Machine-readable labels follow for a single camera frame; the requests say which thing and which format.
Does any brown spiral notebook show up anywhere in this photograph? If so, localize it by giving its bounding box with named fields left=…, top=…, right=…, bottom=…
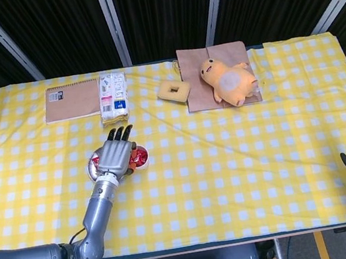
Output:
left=40, top=77, right=106, bottom=126

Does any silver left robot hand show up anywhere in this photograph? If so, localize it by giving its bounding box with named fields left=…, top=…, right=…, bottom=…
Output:
left=91, top=122, right=143, bottom=182

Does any brown paper bag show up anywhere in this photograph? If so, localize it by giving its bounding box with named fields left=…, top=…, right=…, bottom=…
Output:
left=169, top=36, right=264, bottom=116

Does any yellow sponge with hole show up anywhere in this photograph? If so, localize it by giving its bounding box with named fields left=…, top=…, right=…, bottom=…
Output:
left=154, top=77, right=194, bottom=109

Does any white paper cup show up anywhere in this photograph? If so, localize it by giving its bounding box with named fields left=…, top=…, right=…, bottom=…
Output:
left=127, top=143, right=152, bottom=172

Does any round steel plate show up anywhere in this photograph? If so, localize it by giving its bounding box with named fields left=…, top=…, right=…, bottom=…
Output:
left=84, top=150, right=109, bottom=184

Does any yellow checkered tablecloth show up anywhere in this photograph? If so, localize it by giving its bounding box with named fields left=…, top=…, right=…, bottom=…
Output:
left=0, top=25, right=346, bottom=259

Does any grey metal table leg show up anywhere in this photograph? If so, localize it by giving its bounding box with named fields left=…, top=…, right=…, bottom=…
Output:
left=271, top=237, right=286, bottom=259

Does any yellow plush toy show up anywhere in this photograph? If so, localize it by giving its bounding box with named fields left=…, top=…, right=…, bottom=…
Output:
left=197, top=49, right=263, bottom=113

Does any white plastic-wrapped pack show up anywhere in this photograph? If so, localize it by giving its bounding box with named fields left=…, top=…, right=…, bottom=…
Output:
left=92, top=69, right=135, bottom=128

